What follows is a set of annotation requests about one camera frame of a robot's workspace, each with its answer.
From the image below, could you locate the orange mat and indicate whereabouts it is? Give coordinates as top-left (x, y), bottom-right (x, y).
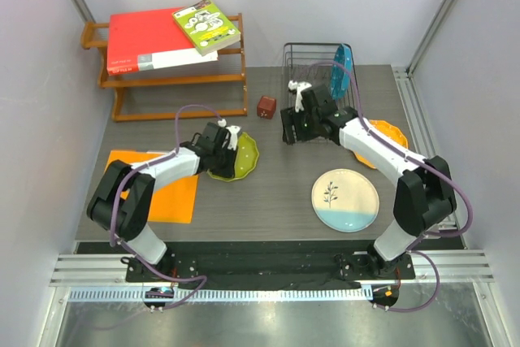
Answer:
top-left (106, 150), bottom-right (199, 223)

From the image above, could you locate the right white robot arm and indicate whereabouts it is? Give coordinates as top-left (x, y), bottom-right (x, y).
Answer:
top-left (280, 80), bottom-right (457, 278)

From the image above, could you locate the blue dotted plate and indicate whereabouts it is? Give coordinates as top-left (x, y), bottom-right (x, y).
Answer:
top-left (331, 44), bottom-right (353, 100)

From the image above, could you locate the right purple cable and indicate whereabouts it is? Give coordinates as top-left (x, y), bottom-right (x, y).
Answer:
top-left (296, 60), bottom-right (475, 314)

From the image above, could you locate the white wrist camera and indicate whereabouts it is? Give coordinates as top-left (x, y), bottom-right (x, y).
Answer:
top-left (224, 125), bottom-right (241, 151)
top-left (288, 80), bottom-right (312, 112)

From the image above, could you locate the orange dotted plate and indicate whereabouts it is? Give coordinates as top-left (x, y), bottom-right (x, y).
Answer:
top-left (353, 119), bottom-right (409, 170)

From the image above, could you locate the red brown cube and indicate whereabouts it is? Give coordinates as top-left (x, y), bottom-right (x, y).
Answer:
top-left (256, 96), bottom-right (277, 119)

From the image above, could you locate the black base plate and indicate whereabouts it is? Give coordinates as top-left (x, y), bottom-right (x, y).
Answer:
top-left (125, 241), bottom-right (415, 288)

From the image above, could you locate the green dotted plate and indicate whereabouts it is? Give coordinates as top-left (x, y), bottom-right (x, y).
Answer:
top-left (207, 132), bottom-right (260, 182)

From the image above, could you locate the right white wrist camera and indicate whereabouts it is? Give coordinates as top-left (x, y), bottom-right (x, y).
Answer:
top-left (288, 80), bottom-right (312, 112)

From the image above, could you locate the white blue leaf plate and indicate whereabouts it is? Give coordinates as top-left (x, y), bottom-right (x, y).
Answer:
top-left (310, 169), bottom-right (379, 233)

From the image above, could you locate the green book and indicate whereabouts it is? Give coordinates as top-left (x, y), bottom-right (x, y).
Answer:
top-left (172, 0), bottom-right (241, 56)

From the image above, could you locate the perforated metal rail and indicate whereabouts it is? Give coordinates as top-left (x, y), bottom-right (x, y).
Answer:
top-left (68, 285), bottom-right (373, 304)

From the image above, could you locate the red file folder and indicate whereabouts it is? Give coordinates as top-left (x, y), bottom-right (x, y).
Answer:
top-left (106, 8), bottom-right (219, 76)

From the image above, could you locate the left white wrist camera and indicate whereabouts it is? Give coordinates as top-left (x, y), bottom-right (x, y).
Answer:
top-left (224, 125), bottom-right (241, 151)

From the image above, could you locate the wooden shelf rack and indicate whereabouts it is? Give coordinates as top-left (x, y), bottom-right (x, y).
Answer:
top-left (80, 21), bottom-right (248, 122)

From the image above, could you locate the black wire dish rack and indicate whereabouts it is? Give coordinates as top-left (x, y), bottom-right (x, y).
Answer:
top-left (281, 42), bottom-right (357, 110)

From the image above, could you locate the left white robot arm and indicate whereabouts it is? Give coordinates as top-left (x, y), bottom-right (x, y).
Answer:
top-left (86, 120), bottom-right (241, 281)

